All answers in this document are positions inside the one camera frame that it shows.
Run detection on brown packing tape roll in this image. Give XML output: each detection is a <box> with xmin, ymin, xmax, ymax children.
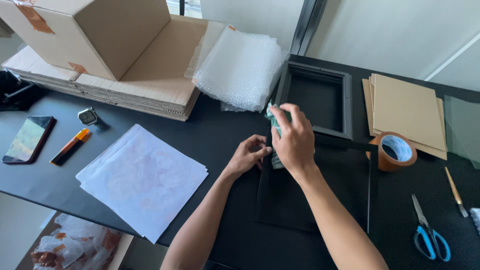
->
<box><xmin>366</xmin><ymin>131</ymin><xmax>418</xmax><ymax>173</ymax></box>

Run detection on green cleaning cloth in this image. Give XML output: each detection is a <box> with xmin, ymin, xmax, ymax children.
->
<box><xmin>265</xmin><ymin>100</ymin><xmax>293</xmax><ymax>170</ymax></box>

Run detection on taped brown cardboard box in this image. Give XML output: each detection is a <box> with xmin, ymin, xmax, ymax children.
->
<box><xmin>0</xmin><ymin>0</ymin><xmax>172</xmax><ymax>82</ymax></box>

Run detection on stack of white paper sheets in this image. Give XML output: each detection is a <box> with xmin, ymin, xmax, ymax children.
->
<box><xmin>76</xmin><ymin>124</ymin><xmax>209</xmax><ymax>244</ymax></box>

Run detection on orange and black marker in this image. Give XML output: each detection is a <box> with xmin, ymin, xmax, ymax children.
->
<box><xmin>49</xmin><ymin>128</ymin><xmax>92</xmax><ymax>167</ymax></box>

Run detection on black desk device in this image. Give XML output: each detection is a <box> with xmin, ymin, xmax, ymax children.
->
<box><xmin>0</xmin><ymin>68</ymin><xmax>43</xmax><ymax>112</ymax></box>

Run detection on brass handled hand tool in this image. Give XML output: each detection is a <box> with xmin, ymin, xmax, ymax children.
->
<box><xmin>444</xmin><ymin>166</ymin><xmax>470</xmax><ymax>218</ymax></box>

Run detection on blue handled scissors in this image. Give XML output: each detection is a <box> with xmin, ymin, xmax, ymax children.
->
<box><xmin>411</xmin><ymin>193</ymin><xmax>452</xmax><ymax>262</ymax></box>

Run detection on black smartphone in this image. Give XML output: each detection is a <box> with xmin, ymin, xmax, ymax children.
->
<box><xmin>1</xmin><ymin>115</ymin><xmax>57</xmax><ymax>165</ymax></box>

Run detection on stack of black picture frames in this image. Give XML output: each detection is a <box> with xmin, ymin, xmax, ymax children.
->
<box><xmin>275</xmin><ymin>61</ymin><xmax>353</xmax><ymax>140</ymax></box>

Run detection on white crumpled cloth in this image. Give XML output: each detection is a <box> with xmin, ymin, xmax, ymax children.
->
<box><xmin>469</xmin><ymin>207</ymin><xmax>480</xmax><ymax>235</ymax></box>

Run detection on person's right hand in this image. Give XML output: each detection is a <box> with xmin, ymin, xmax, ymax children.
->
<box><xmin>269</xmin><ymin>104</ymin><xmax>316</xmax><ymax>178</ymax></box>

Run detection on dark metal window frame post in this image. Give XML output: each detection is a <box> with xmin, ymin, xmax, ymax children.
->
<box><xmin>289</xmin><ymin>0</ymin><xmax>328</xmax><ymax>56</ymax></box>

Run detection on carton of waste bubble wrap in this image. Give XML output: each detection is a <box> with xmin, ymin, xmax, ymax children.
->
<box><xmin>15</xmin><ymin>211</ymin><xmax>135</xmax><ymax>270</ymax></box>

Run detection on person's left hand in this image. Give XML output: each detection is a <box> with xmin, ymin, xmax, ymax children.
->
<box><xmin>227</xmin><ymin>134</ymin><xmax>273</xmax><ymax>180</ymax></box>

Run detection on clear glass panes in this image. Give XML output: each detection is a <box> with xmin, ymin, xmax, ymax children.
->
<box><xmin>444</xmin><ymin>94</ymin><xmax>480</xmax><ymax>170</ymax></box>

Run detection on stack of flattened cardboard cartons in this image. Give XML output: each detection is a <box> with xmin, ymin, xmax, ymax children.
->
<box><xmin>2</xmin><ymin>15</ymin><xmax>226</xmax><ymax>122</ymax></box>

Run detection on stack of bubble wrap sheets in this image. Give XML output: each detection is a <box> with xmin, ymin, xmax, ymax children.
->
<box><xmin>184</xmin><ymin>25</ymin><xmax>290</xmax><ymax>113</ymax></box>

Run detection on single black picture frame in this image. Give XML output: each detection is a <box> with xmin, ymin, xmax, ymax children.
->
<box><xmin>256</xmin><ymin>128</ymin><xmax>379</xmax><ymax>234</ymax></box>

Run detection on brown backing board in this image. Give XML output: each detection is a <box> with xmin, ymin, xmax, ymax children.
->
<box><xmin>369</xmin><ymin>76</ymin><xmax>448</xmax><ymax>161</ymax></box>
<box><xmin>373</xmin><ymin>73</ymin><xmax>447</xmax><ymax>152</ymax></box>
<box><xmin>362</xmin><ymin>78</ymin><xmax>379</xmax><ymax>138</ymax></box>

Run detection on silver digital wristwatch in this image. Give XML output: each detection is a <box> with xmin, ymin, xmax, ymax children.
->
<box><xmin>77</xmin><ymin>107</ymin><xmax>99</xmax><ymax>127</ymax></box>

